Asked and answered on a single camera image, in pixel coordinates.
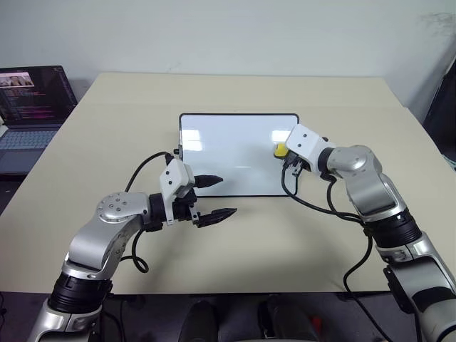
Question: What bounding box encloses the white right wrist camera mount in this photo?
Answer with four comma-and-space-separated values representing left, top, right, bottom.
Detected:
286, 123, 338, 176

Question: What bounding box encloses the dark chair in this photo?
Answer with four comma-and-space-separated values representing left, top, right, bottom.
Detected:
423, 58, 456, 158

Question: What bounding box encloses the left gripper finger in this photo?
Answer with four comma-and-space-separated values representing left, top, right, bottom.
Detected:
193, 174, 224, 190
197, 207, 238, 229

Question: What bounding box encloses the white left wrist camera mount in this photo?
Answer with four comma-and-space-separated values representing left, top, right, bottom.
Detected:
158, 158, 195, 226

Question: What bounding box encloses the open blue laptop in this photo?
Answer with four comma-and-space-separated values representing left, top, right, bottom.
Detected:
0, 65, 79, 176

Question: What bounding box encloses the dark rounded shape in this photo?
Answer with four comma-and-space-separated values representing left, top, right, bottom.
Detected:
257, 295, 318, 342
177, 300, 222, 342

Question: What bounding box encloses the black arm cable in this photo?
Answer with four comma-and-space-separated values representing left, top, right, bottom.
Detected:
120, 151, 172, 275
281, 165, 397, 342

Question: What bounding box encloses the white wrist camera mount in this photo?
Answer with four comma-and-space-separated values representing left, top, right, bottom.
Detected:
158, 158, 195, 226
286, 123, 338, 176

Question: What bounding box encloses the small black-framed whiteboard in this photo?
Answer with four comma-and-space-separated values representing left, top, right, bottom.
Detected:
172, 113, 301, 198

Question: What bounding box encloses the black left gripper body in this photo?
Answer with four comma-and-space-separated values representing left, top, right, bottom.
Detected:
172, 187, 201, 228

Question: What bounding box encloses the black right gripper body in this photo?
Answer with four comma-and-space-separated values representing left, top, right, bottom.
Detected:
281, 151, 311, 179

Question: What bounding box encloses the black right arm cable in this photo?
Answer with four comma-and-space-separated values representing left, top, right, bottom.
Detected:
281, 165, 397, 342

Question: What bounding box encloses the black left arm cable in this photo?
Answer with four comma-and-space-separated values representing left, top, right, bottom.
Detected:
120, 151, 172, 275

